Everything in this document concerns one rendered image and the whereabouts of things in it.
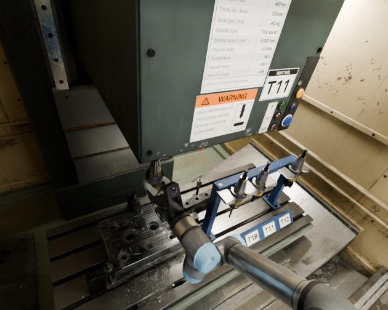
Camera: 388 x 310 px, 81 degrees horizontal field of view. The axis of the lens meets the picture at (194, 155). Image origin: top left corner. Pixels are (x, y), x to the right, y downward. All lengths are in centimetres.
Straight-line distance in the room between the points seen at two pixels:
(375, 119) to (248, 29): 99
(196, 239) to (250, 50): 49
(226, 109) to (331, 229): 119
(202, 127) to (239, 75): 12
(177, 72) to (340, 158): 119
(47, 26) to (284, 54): 75
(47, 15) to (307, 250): 155
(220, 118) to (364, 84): 96
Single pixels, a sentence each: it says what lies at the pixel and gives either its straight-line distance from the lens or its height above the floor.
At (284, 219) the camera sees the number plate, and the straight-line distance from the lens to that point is 127.
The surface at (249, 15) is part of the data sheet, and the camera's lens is 45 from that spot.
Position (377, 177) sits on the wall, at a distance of 141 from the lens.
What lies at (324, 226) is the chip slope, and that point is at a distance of 156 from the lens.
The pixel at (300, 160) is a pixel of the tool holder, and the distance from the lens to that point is 107.
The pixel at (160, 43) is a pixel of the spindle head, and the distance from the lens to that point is 37.
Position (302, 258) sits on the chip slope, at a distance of 147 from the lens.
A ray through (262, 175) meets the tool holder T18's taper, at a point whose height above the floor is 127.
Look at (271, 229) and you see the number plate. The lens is 121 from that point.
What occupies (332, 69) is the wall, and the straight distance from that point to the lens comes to 142.
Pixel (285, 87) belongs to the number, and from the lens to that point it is 60.
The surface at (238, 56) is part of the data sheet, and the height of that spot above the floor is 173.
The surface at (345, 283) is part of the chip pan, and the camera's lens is 161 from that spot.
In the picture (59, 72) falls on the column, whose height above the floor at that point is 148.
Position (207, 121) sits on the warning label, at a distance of 48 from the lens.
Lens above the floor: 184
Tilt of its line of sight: 38 degrees down
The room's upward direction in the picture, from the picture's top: 10 degrees clockwise
